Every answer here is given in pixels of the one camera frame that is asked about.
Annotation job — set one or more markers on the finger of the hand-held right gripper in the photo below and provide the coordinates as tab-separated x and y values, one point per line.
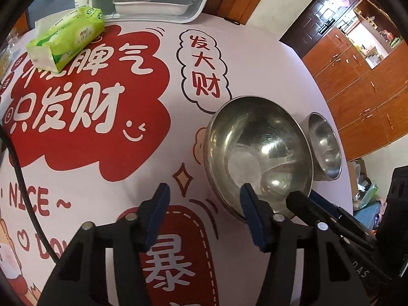
331	208
306	208

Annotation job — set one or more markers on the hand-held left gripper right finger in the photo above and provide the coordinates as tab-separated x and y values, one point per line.
251	216

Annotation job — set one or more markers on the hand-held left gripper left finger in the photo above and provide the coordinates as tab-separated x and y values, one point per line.
159	216

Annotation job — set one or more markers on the large steel bowl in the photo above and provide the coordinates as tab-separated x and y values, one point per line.
255	140

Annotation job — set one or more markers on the blue cloth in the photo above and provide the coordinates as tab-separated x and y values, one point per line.
369	213

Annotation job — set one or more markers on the cardboard box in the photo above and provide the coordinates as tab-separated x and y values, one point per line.
357	175

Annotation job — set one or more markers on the small steel bowl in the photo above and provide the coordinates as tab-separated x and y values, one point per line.
325	146

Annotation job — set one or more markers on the wooden cabinet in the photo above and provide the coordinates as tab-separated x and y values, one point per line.
360	102

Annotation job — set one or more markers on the pink and red printed tablecloth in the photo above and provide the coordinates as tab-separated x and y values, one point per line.
127	86

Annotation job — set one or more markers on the dark brown door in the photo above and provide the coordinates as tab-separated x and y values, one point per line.
315	22

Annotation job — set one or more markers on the green tissue pack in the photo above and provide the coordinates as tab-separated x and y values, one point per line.
67	38

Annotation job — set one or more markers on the clear plastic bag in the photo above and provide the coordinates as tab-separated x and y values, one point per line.
8	43

